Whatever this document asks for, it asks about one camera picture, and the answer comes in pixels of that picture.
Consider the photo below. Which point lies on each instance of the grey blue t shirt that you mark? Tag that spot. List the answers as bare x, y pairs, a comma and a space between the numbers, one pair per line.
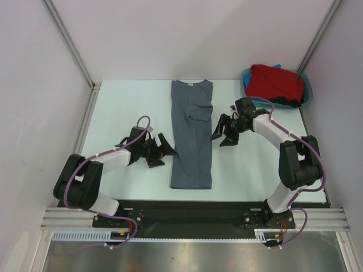
191, 116

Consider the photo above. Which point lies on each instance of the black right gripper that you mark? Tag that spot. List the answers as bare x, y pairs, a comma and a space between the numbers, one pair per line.
220, 128

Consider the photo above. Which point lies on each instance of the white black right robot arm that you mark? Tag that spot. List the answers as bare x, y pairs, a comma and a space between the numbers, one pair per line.
299, 163

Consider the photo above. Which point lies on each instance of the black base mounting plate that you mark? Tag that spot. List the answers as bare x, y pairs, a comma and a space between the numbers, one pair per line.
195, 220

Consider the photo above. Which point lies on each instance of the red t shirt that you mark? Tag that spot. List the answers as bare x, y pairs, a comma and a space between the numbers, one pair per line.
273, 83

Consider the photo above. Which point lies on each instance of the right aluminium corner post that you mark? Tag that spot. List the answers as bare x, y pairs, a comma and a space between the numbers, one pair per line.
328, 18

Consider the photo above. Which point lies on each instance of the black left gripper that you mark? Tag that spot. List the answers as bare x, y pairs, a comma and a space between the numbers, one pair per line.
164, 148

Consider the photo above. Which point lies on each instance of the aluminium front frame rail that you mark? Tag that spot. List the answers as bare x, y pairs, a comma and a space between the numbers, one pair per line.
65, 219

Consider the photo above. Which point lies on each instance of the aluminium corner post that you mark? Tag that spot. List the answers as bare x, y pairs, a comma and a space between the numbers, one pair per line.
328, 18
67, 39

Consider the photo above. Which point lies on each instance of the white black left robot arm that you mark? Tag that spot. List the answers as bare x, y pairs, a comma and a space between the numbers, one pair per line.
78, 185

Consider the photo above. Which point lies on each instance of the slotted grey cable duct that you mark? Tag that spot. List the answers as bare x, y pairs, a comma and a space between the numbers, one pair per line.
114, 237

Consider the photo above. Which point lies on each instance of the blue plastic basket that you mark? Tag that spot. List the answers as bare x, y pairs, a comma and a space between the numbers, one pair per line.
307, 92

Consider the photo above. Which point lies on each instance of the left aluminium corner post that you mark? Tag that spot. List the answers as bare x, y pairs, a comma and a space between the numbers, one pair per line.
67, 39

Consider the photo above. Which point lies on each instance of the black t shirt in basket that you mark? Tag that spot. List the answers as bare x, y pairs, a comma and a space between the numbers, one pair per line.
292, 103

